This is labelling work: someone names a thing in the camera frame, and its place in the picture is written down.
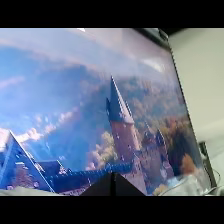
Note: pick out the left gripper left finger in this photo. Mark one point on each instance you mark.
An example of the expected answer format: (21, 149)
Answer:
(102, 187)

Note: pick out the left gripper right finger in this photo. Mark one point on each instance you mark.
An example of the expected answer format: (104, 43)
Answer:
(126, 187)

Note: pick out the light blue garment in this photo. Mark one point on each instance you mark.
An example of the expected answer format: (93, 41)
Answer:
(188, 186)

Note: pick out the pale grey garment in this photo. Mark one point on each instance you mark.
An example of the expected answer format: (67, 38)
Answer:
(23, 191)

